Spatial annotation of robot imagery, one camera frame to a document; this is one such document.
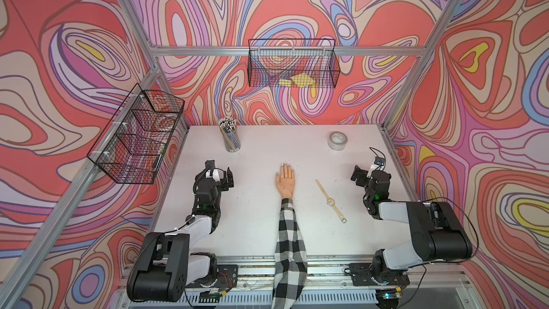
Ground beige wrist watch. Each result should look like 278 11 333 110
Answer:
315 179 347 224

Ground mannequin hand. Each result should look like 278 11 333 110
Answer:
275 163 295 200

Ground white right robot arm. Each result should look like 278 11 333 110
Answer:
350 158 473 278

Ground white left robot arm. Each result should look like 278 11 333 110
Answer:
127 160 234 302

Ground black white checkered sleeve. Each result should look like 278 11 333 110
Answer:
272 198 308 308

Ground yellow sticky notes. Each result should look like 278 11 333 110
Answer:
278 73 316 88

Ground black wire basket left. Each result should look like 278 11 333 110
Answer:
87 84 184 185

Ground black wire basket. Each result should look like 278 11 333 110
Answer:
247 37 340 89
87 84 184 185

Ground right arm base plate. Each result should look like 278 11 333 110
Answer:
343 263 410 288

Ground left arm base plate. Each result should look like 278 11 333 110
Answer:
186 264 239 289

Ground black wire basket back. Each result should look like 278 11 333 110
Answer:
247 37 340 89

